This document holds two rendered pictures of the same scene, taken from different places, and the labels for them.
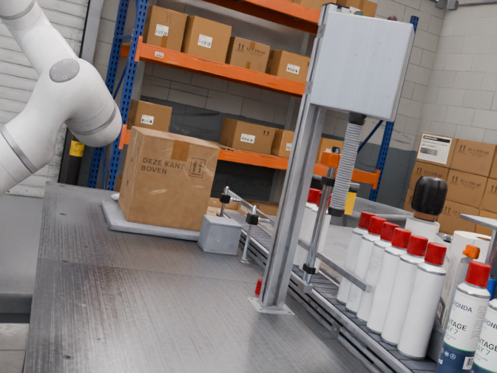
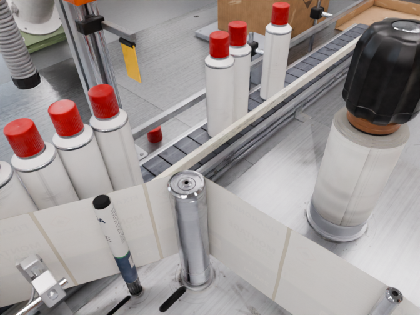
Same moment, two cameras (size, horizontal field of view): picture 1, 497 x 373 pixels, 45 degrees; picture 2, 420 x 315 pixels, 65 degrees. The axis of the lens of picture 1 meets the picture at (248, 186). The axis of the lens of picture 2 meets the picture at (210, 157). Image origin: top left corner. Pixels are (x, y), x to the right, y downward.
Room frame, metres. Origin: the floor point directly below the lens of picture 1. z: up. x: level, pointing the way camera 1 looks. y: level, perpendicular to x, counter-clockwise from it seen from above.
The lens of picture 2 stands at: (1.27, -0.66, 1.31)
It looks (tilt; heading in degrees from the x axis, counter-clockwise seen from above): 43 degrees down; 64
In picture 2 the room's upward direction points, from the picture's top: 2 degrees counter-clockwise
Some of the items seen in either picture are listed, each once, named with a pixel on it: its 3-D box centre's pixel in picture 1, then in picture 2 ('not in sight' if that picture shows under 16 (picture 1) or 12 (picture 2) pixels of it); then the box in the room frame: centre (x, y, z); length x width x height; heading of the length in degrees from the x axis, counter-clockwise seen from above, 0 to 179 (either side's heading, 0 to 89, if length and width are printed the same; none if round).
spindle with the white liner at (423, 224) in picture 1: (420, 232); (362, 145); (1.57, -0.47, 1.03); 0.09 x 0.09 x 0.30
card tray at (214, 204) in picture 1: (217, 209); (391, 19); (2.35, 0.10, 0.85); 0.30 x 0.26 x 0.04; 19
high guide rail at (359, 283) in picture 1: (276, 224); (260, 61); (1.67, -0.10, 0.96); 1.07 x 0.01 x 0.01; 19
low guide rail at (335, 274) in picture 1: (296, 245); (285, 92); (1.69, -0.17, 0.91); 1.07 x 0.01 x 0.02; 19
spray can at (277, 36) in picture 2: not in sight; (275, 55); (1.68, -0.13, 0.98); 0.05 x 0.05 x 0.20
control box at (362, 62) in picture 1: (362, 68); not in sight; (1.28, -0.18, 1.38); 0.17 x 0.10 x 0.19; 74
